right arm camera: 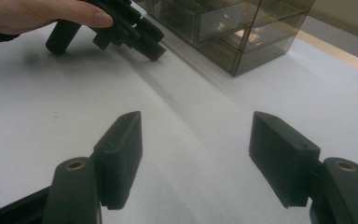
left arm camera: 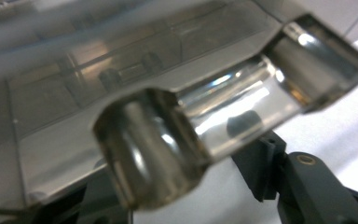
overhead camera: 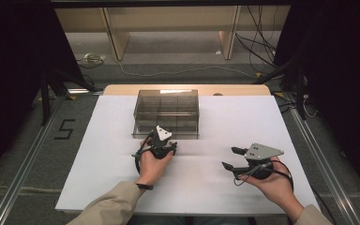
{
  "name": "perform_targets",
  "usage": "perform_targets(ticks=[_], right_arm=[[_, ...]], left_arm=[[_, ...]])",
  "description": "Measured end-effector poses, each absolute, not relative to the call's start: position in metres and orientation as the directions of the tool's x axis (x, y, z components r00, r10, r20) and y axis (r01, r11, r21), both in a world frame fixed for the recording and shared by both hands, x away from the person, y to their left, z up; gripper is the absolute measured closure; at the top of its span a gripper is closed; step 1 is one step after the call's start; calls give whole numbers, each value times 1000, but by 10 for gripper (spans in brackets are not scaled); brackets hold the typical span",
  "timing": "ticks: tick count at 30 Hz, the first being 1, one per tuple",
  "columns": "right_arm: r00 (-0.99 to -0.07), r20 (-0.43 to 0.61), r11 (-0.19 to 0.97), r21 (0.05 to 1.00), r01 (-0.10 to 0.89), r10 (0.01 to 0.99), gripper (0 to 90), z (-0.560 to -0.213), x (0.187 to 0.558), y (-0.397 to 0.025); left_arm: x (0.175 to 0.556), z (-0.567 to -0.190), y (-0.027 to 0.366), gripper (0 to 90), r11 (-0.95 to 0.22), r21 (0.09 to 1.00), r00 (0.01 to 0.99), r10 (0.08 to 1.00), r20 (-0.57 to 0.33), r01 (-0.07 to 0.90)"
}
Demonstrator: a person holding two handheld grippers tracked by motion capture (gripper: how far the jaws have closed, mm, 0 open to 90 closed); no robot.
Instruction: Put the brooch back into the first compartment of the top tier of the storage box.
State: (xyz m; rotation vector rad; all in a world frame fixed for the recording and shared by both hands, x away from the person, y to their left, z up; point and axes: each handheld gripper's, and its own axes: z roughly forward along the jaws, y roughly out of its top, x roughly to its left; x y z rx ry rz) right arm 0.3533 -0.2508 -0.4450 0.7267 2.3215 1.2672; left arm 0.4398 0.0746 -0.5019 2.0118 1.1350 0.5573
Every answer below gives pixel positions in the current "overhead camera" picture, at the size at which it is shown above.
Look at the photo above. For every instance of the black curtain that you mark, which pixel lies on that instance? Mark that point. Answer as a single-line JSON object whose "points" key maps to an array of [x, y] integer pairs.
{"points": [[343, 78], [12, 78]]}

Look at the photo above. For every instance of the white table sheet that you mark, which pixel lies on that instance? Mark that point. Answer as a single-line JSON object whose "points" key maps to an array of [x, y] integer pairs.
{"points": [[206, 190]]}

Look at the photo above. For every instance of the smoky transparent drawer box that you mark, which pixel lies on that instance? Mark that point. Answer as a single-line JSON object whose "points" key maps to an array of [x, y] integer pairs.
{"points": [[166, 109]]}

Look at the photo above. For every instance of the dark table grommet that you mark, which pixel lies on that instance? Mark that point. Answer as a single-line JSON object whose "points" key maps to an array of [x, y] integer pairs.
{"points": [[217, 94]]}

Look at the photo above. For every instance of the beige wooden desk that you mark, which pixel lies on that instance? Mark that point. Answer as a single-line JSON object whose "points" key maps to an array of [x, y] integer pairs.
{"points": [[168, 18]]}

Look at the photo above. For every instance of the short aluminium bar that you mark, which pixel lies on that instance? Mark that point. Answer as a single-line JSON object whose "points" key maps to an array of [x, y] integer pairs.
{"points": [[84, 91]]}

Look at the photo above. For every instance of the person's right hand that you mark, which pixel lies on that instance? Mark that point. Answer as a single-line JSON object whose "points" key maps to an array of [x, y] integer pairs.
{"points": [[278, 190]]}

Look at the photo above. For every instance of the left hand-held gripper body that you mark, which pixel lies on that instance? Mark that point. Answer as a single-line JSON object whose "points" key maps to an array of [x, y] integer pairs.
{"points": [[160, 146]]}

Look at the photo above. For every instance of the black metal stand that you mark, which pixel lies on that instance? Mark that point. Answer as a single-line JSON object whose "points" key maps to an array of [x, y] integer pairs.
{"points": [[45, 103], [300, 93]]}

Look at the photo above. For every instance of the aluminium floor rail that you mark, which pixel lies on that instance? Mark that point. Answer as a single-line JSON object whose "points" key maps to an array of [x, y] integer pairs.
{"points": [[328, 168], [22, 175]]}

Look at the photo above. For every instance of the small white paper scrap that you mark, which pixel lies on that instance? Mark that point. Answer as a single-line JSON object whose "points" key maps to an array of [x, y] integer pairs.
{"points": [[218, 52]]}

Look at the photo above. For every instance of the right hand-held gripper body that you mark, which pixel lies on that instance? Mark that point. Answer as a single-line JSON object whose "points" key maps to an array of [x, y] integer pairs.
{"points": [[261, 151]]}

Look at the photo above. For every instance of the person's left hand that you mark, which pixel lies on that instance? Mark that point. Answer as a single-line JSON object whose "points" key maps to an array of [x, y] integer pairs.
{"points": [[151, 168]]}

